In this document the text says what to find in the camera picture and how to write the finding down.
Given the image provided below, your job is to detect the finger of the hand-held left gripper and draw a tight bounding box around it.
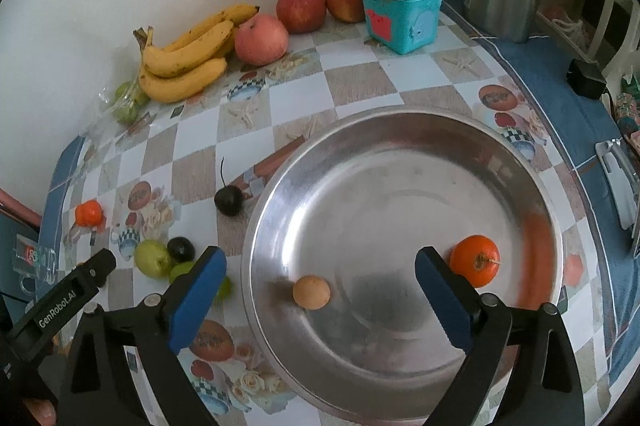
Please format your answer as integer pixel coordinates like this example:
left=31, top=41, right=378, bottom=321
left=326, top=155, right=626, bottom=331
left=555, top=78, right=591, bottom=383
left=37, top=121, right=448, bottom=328
left=5, top=249, right=118, bottom=357

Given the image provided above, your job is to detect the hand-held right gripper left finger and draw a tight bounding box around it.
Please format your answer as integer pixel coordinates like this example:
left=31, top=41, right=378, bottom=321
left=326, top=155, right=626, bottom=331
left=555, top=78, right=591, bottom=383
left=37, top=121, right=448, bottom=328
left=59, top=245, right=228, bottom=426

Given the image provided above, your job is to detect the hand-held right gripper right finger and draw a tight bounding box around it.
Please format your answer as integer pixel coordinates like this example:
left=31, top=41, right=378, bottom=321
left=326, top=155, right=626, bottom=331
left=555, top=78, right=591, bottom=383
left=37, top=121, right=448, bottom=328
left=414, top=246, right=586, bottom=426

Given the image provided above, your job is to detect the green jujube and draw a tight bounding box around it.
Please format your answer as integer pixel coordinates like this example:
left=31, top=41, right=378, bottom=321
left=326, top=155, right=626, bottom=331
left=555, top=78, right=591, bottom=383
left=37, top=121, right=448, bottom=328
left=134, top=239, right=175, bottom=278
left=168, top=260, right=234, bottom=303

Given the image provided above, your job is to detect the orange tomato with stem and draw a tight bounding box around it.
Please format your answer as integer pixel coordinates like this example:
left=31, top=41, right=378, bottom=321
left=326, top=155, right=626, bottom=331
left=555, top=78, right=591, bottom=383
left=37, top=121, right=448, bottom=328
left=449, top=234, right=502, bottom=289

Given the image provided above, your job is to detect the dark cherry with stem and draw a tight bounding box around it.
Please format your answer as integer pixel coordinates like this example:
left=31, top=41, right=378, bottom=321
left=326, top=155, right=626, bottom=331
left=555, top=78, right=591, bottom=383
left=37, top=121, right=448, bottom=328
left=214, top=157, right=246, bottom=218

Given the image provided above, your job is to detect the large steel bowl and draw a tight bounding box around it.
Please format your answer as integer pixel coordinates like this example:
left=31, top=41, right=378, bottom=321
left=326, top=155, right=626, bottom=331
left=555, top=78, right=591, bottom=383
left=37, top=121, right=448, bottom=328
left=240, top=110, right=565, bottom=424

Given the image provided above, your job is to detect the tan longan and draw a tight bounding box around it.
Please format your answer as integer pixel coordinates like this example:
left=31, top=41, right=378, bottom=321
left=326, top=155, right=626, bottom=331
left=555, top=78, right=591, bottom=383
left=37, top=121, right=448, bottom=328
left=292, top=275, right=332, bottom=308

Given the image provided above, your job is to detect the person's left hand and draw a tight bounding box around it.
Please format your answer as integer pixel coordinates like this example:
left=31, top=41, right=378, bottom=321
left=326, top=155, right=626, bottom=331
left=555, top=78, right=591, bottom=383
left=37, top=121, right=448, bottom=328
left=24, top=397, right=57, bottom=426

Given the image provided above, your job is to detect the clear container red label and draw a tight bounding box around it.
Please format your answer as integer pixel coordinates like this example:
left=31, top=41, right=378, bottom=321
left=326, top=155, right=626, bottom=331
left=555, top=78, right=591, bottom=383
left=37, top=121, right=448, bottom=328
left=12, top=233, right=57, bottom=284

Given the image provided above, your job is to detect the small orange tangerine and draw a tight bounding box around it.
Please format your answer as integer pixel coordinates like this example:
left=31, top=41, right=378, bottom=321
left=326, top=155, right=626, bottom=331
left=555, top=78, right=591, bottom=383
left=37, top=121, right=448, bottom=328
left=74, top=200, right=105, bottom=227

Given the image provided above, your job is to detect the silver phone stand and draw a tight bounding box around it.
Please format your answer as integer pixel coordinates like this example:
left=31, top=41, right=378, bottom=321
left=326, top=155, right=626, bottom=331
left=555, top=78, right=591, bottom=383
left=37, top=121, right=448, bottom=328
left=595, top=137, right=640, bottom=232

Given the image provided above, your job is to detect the clear bag of green jujubes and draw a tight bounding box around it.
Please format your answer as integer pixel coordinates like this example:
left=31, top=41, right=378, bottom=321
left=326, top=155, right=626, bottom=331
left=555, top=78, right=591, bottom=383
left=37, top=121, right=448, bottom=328
left=95, top=78, right=151, bottom=127

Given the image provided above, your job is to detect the checked printed tablecloth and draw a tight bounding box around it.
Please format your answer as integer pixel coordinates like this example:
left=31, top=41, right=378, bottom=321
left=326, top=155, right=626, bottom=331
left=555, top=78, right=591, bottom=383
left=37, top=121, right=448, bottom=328
left=37, top=0, right=640, bottom=426

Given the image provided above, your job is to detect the black power adapter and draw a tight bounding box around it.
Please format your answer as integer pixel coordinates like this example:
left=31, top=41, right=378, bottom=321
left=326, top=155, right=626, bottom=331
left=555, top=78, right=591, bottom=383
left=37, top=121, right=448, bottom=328
left=566, top=58, right=608, bottom=100

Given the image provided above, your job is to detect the pink apple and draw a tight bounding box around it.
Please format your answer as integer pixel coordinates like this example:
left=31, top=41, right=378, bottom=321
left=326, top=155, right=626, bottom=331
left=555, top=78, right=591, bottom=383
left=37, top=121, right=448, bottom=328
left=234, top=13, right=290, bottom=67

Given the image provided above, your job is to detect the colourful patterned box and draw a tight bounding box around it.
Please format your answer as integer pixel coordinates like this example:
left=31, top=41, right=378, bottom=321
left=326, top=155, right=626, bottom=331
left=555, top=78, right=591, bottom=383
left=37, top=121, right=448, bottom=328
left=612, top=73, right=640, bottom=137

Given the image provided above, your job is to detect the teal plastic box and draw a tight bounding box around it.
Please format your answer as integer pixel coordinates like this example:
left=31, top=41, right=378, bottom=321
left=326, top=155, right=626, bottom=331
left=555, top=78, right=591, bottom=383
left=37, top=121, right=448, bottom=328
left=359, top=0, right=443, bottom=55

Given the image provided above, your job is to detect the white rack frame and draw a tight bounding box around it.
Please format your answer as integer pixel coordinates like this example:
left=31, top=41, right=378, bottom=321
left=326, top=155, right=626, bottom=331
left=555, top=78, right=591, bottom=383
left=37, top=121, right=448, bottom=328
left=537, top=0, right=640, bottom=72

